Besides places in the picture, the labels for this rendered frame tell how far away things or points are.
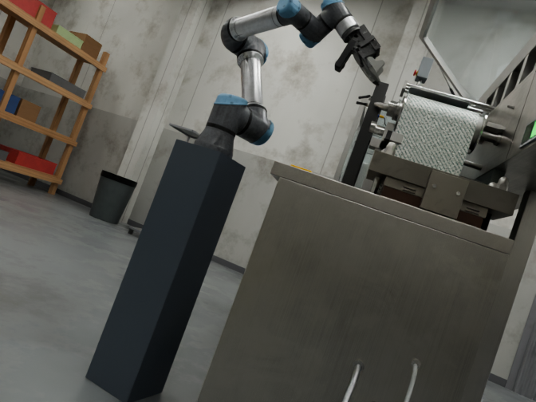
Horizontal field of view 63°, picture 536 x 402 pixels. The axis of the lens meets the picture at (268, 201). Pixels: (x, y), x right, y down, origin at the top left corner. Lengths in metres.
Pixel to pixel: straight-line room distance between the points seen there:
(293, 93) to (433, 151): 4.95
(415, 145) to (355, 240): 0.46
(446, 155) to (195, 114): 5.73
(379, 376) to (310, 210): 0.46
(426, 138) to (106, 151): 6.70
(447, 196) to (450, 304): 0.29
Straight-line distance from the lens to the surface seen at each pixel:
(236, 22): 1.88
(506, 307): 1.69
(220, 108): 1.64
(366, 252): 1.22
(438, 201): 1.29
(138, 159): 6.98
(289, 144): 6.11
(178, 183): 1.59
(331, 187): 1.23
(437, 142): 1.55
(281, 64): 6.66
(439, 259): 1.24
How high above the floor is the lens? 0.72
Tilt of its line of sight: 3 degrees up
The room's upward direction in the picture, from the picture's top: 20 degrees clockwise
